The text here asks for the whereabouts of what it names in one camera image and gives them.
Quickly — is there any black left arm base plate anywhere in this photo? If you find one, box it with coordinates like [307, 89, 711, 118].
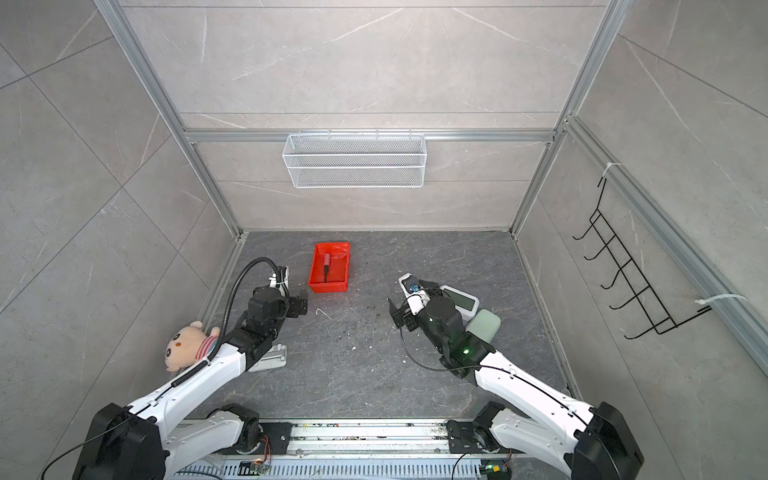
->
[227, 422, 293, 456]

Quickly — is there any white digital scale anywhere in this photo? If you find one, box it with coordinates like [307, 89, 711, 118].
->
[440, 285, 480, 324]

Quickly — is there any red handled screwdriver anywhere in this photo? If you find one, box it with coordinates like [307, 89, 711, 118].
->
[323, 253, 332, 283]

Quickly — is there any pink plush toy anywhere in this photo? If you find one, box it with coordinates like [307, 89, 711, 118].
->
[164, 321, 221, 373]

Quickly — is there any white cable tie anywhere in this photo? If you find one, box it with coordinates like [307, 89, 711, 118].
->
[694, 293, 748, 306]
[601, 162, 622, 178]

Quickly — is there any white cable tie upper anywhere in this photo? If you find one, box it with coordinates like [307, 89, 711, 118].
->
[601, 162, 622, 178]

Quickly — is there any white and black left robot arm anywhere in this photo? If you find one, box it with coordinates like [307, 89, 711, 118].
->
[73, 287, 308, 479]

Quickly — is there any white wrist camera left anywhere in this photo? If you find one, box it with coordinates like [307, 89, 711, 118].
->
[269, 266, 289, 295]

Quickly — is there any red plastic bin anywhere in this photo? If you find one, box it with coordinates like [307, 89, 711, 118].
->
[308, 242, 351, 294]

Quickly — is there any black wire hook rack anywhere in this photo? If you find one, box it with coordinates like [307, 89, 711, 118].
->
[572, 178, 713, 341]

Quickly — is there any white cable tie lower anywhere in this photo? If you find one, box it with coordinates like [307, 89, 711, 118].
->
[694, 293, 748, 306]

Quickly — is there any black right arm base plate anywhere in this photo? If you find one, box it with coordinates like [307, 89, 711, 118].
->
[445, 420, 500, 454]

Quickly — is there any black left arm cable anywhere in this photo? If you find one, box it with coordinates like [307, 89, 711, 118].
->
[39, 256, 283, 480]

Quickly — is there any grey plastic hinged device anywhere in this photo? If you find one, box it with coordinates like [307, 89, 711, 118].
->
[248, 344, 287, 372]

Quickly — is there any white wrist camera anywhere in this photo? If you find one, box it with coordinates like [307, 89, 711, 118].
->
[398, 273, 430, 316]
[269, 266, 289, 295]

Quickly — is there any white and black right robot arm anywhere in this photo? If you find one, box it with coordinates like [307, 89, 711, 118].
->
[389, 274, 644, 479]

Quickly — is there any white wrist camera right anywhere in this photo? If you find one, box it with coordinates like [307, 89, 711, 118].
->
[398, 273, 430, 316]

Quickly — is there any white wire mesh basket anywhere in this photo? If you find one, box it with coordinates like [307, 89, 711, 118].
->
[282, 133, 428, 189]

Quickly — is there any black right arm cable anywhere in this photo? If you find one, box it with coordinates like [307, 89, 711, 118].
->
[398, 323, 592, 430]

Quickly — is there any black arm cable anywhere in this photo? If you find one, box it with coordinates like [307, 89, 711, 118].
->
[39, 256, 283, 480]
[398, 323, 592, 430]

